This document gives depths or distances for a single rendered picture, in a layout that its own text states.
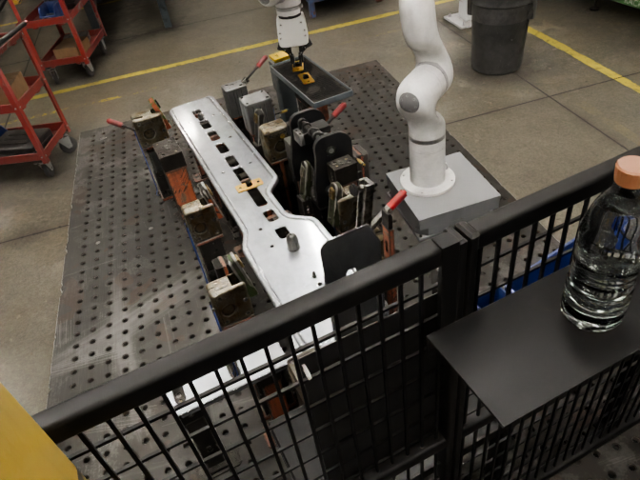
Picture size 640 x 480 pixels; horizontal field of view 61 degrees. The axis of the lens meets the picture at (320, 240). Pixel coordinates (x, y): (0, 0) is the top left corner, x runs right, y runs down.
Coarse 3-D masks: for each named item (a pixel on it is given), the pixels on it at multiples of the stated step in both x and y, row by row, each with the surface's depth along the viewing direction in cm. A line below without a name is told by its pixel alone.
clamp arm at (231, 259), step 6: (228, 258) 123; (234, 258) 123; (234, 264) 123; (240, 264) 125; (234, 270) 124; (240, 270) 125; (240, 276) 126; (246, 276) 127; (246, 282) 128; (252, 282) 132; (252, 288) 130; (252, 294) 131
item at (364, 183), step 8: (352, 184) 121; (360, 184) 123; (368, 184) 121; (376, 184) 123; (352, 192) 121; (360, 192) 124; (368, 192) 122; (360, 200) 126; (368, 200) 123; (360, 208) 127; (368, 208) 124; (360, 216) 129; (368, 216) 126; (360, 224) 130
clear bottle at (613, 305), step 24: (624, 168) 47; (624, 192) 48; (600, 216) 50; (624, 216) 49; (576, 240) 54; (600, 240) 50; (624, 240) 49; (576, 264) 55; (600, 264) 52; (624, 264) 51; (576, 288) 56; (600, 288) 54; (624, 288) 53; (576, 312) 57; (600, 312) 55; (624, 312) 56
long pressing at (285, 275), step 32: (192, 128) 198; (224, 128) 195; (224, 160) 178; (256, 160) 175; (224, 192) 164; (256, 224) 150; (288, 224) 148; (320, 224) 146; (256, 256) 140; (288, 256) 138; (320, 256) 137; (288, 288) 130
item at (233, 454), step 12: (180, 396) 112; (192, 420) 113; (204, 420) 116; (204, 432) 118; (204, 444) 120; (216, 444) 123; (228, 444) 133; (204, 456) 123; (240, 456) 130; (216, 468) 128; (228, 468) 129
